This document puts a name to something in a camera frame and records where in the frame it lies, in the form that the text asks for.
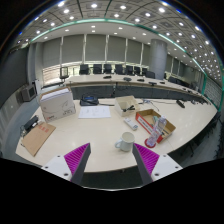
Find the clear plastic water bottle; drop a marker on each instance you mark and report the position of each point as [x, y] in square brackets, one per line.
[156, 131]

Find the white paper sheet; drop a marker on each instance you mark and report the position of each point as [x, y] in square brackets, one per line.
[94, 112]

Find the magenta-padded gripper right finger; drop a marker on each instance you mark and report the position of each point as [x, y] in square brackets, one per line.
[148, 160]

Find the white remote control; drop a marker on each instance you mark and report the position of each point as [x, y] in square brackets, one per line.
[130, 123]

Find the white ceramic mug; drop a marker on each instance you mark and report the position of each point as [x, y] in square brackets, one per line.
[126, 141]

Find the small grey monitor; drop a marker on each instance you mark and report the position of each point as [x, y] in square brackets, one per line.
[28, 92]

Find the row of black office chairs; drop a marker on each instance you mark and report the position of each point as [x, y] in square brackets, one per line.
[107, 69]

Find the large white cardboard box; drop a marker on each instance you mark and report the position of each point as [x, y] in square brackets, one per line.
[57, 106]

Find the open brown box red side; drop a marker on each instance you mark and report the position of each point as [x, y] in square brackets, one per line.
[146, 116]

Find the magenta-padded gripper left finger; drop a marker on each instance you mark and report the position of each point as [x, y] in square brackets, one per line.
[75, 160]

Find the recessed ceiling lights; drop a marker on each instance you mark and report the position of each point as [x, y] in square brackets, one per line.
[94, 5]

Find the small open white box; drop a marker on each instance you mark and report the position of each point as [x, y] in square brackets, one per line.
[126, 103]

